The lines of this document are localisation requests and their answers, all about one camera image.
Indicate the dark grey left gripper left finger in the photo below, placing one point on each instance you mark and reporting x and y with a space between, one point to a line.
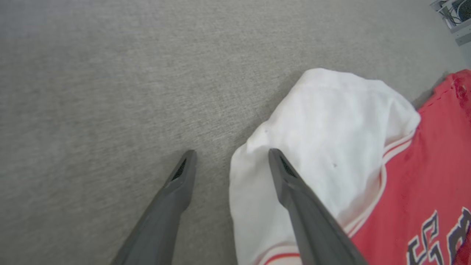
169 206

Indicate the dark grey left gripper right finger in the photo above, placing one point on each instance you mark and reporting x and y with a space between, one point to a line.
312 224

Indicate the red and white basketball jersey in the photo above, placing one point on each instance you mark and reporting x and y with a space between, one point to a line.
331 129

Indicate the grey fabric sofa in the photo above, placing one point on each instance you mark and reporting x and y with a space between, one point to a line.
110 92

